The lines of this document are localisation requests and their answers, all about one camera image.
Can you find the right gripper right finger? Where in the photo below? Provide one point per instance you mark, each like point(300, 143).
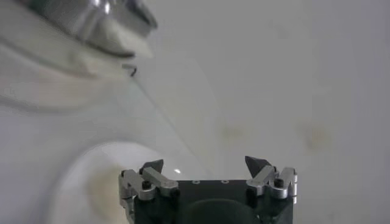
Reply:
point(265, 179)

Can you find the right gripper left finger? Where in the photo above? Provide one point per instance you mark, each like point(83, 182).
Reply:
point(158, 181)

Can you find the white steamed baozi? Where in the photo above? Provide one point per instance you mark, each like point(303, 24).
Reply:
point(91, 170)

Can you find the perforated steel steamer basket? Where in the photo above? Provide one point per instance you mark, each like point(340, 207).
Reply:
point(91, 21)

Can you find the white round plate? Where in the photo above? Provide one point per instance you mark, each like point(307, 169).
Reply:
point(152, 128)

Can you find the cream electric cooker base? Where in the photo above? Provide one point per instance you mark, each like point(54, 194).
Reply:
point(45, 88)

